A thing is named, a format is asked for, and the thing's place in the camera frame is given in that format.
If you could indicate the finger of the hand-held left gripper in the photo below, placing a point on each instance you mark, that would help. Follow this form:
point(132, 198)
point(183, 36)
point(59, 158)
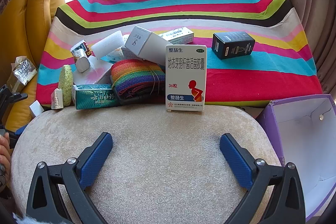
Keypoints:
point(19, 98)
point(19, 131)

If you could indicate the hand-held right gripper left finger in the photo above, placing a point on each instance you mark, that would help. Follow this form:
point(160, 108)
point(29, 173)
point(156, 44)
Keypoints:
point(95, 161)

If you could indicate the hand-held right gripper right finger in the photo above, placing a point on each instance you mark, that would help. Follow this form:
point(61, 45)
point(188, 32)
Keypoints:
point(236, 163)

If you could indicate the small white printed box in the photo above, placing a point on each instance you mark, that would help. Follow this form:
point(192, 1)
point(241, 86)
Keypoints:
point(57, 99)

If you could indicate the round yellow-green sponge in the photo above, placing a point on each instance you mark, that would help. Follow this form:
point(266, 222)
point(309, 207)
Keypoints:
point(66, 82)

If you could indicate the green toothpaste box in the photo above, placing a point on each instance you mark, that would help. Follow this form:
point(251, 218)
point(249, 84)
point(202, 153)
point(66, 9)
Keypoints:
point(94, 98)

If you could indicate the purple cardboard box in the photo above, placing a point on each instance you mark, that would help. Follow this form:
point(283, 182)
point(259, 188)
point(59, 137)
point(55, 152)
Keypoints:
point(302, 140)

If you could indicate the grey-white block box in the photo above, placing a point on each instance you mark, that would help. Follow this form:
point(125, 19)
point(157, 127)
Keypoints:
point(82, 65)

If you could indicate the white tissue box pink flower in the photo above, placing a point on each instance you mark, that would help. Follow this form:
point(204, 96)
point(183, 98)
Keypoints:
point(92, 74)

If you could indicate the small red box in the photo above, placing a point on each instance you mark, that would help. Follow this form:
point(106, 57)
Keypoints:
point(78, 49)

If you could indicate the white medicine box red figure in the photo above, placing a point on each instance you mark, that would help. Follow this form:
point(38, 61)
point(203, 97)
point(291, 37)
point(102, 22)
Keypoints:
point(183, 77)

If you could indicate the white foam block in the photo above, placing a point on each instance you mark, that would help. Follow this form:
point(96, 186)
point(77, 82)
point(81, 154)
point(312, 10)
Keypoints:
point(107, 45)

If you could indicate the white box orange corner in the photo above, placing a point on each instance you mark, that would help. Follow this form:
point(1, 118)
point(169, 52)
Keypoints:
point(115, 57)

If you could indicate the black cardboard box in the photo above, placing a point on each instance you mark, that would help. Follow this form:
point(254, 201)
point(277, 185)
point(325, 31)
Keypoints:
point(231, 48)

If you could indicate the tall grey-white box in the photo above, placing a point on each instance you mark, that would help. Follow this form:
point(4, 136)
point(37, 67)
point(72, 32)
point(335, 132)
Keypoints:
point(155, 48)

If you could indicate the person's left hand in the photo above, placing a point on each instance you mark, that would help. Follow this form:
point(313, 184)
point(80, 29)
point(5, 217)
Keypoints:
point(4, 155)

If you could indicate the small plain white box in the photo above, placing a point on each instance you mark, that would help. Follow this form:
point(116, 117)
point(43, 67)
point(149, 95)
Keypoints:
point(36, 109)

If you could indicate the silver foil pack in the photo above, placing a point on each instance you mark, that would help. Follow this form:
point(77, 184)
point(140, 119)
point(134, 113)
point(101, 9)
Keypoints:
point(22, 71)

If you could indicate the beige upholstered stool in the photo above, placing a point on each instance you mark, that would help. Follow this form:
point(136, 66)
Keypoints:
point(157, 161)

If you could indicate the white fluffy cloth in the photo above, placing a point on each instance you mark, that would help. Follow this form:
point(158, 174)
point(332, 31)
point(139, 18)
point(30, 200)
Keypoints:
point(31, 220)

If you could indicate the yellow leather sofa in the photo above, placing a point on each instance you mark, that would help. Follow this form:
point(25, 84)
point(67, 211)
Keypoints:
point(39, 8)

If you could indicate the small white-green box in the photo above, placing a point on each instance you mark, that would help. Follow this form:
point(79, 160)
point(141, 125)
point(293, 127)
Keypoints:
point(181, 35)

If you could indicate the rainbow striped blanket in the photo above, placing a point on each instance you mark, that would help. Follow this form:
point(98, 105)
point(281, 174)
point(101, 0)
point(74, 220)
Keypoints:
point(183, 3)

